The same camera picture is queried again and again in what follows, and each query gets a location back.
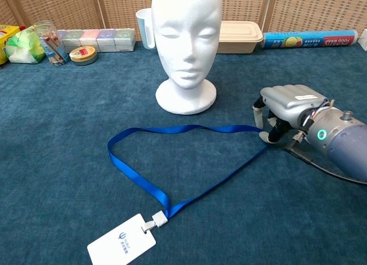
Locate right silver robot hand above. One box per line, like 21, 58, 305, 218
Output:
252, 84, 330, 145

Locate blue lanyard with badge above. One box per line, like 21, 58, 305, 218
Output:
87, 125, 270, 265

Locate beige lidded lunch box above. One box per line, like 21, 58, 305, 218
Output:
217, 20, 264, 54

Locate white cardboard box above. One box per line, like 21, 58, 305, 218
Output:
357, 29, 367, 51

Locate white foam mannequin head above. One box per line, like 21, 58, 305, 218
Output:
151, 0, 223, 116

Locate white measuring cup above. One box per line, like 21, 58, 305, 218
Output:
135, 7, 157, 50

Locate green small box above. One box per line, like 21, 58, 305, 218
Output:
62, 29, 84, 53
114, 28, 136, 52

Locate purple small box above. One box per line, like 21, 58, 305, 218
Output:
96, 29, 117, 53

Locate pink small box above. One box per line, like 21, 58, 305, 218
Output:
79, 29, 100, 53

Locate round tin yellow lid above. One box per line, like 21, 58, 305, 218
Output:
69, 45, 98, 66

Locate lavender small box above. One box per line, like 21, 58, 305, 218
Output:
57, 29, 68, 48

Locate dark teal table cloth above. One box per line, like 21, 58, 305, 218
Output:
0, 41, 367, 265

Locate clear jar with sticks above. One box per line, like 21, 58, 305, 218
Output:
33, 20, 71, 67

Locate wicker folding screen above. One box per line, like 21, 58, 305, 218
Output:
0, 0, 367, 42

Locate green white tissue pack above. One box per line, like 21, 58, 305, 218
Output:
5, 25, 46, 64

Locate yellow snack bag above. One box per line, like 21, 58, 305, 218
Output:
0, 24, 21, 65

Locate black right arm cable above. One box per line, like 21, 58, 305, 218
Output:
284, 130, 367, 186

